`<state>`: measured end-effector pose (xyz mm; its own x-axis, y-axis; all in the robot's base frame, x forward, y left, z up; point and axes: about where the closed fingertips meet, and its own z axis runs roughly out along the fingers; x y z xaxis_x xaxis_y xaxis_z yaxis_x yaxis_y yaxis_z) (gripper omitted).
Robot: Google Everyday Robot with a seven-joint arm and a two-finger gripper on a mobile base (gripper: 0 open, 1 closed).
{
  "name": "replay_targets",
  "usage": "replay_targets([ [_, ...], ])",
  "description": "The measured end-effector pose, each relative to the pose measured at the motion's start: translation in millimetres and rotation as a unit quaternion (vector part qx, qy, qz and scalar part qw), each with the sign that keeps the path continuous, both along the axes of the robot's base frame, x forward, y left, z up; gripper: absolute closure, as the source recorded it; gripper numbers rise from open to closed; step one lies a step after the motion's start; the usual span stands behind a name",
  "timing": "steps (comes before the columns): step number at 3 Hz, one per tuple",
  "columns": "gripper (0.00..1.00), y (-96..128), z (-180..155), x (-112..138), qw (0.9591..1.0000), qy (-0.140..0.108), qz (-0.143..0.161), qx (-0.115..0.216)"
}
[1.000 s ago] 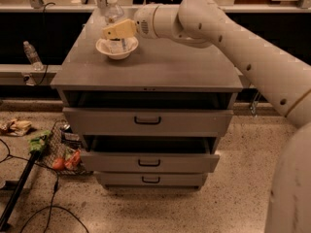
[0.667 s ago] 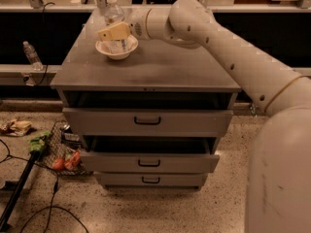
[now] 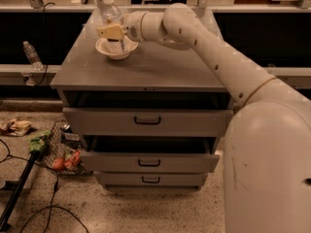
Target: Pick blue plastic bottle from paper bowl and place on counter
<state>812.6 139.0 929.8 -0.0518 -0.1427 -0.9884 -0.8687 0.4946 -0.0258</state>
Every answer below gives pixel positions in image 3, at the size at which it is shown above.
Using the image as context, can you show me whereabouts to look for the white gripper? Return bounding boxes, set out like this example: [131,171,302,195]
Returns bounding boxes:
[97,12,145,42]

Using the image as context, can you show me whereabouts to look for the clear plastic water bottle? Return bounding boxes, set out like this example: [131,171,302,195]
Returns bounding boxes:
[100,0,127,54]

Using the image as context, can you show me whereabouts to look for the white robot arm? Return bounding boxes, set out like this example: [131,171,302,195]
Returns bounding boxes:
[97,3,311,233]

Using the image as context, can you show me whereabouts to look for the white paper bowl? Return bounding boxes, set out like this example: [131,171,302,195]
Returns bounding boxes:
[95,36,138,60]

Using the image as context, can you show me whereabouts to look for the small bottle on ledge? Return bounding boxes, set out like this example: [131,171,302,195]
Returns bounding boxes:
[23,41,44,71]

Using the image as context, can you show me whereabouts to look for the top grey drawer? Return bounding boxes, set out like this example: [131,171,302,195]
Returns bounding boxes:
[63,108,232,137]

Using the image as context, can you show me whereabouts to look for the grey drawer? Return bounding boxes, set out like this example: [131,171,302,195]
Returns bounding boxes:
[63,108,232,137]
[93,172,207,187]
[81,151,220,174]

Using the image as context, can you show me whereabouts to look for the grey drawer cabinet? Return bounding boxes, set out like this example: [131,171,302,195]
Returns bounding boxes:
[50,7,243,190]

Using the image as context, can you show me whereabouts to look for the middle grey drawer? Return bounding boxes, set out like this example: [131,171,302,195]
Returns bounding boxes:
[81,151,220,174]

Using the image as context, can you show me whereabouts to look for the green snack bag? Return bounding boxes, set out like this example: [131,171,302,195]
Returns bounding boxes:
[28,130,51,153]

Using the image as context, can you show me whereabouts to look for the crumpled wrapper on floor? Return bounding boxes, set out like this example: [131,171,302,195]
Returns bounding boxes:
[0,119,31,137]

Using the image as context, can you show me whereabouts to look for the red tomato toy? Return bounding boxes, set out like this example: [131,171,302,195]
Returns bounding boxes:
[52,158,65,171]

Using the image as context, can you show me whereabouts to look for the bottom grey drawer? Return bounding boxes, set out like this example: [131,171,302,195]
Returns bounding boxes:
[93,172,207,187]

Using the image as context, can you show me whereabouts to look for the black pole on floor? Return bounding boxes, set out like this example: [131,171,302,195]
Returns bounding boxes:
[0,152,40,232]

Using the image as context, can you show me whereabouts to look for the black cable on floor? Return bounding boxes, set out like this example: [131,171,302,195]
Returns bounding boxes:
[0,138,90,233]

